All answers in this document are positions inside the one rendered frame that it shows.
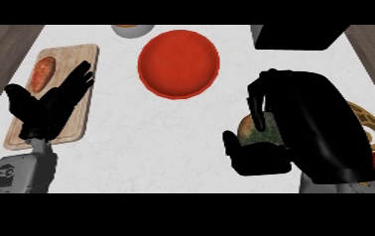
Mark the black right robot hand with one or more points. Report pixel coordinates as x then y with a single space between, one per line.
318 127

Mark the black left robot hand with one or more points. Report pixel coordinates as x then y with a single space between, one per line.
46 111

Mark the green and tan squash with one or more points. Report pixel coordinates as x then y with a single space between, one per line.
254 137

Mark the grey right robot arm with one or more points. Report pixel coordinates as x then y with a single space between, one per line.
322 188

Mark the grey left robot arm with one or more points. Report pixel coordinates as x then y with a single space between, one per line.
30 171

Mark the yellow woven placemat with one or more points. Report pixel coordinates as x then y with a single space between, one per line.
364 116

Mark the grey bowl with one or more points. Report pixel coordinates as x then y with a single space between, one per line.
133 31

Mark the red bowl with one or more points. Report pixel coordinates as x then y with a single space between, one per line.
179 64

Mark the wooden cutting board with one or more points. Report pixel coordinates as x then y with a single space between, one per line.
73 124

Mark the orange sweet potato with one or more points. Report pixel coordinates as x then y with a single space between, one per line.
43 73

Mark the black appliance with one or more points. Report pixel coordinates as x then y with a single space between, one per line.
297 36

